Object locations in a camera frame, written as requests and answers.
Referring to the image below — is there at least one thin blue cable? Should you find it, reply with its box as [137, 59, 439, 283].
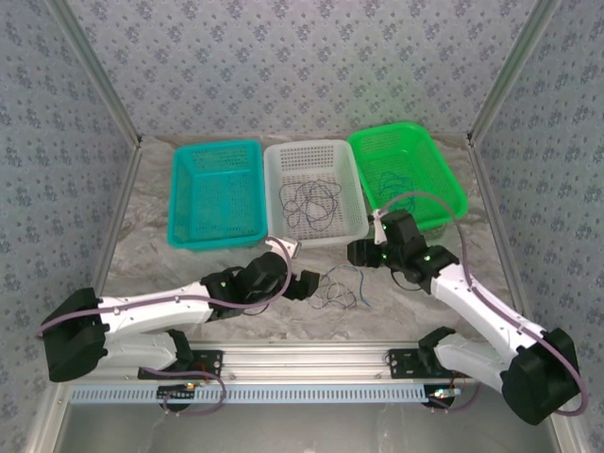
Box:
[377, 170, 419, 213]

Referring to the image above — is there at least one thin purple cable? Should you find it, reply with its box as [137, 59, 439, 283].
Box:
[277, 176, 344, 232]

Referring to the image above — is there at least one green plastic basket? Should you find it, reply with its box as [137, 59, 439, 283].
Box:
[346, 121, 469, 233]

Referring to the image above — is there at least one teal plastic basket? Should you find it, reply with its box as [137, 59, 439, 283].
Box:
[167, 140, 269, 252]

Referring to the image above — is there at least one white plastic basket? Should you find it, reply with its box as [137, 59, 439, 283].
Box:
[262, 139, 370, 250]

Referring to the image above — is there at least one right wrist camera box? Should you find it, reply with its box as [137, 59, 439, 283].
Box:
[371, 210, 389, 246]

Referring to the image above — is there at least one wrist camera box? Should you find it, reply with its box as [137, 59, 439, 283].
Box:
[264, 237, 302, 260]
[371, 210, 389, 246]

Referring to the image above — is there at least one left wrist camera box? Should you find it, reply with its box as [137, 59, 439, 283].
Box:
[264, 237, 302, 260]

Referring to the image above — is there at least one aluminium mounting rail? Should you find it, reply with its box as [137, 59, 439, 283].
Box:
[106, 342, 504, 379]

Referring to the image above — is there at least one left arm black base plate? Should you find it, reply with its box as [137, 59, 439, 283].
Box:
[138, 349, 224, 381]

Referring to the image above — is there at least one aluminium table side rail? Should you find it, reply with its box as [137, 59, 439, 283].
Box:
[466, 136, 529, 317]
[87, 141, 145, 303]

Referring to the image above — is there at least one white slotted cable duct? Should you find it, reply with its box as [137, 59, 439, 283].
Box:
[69, 384, 438, 406]

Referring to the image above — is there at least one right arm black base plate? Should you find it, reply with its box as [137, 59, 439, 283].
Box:
[387, 348, 476, 378]

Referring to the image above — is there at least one aluminium frame post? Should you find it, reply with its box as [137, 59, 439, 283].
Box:
[466, 0, 563, 148]
[46, 0, 143, 148]

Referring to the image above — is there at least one aluminium lower frame beam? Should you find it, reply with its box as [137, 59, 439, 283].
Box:
[21, 380, 72, 453]
[554, 421, 586, 453]

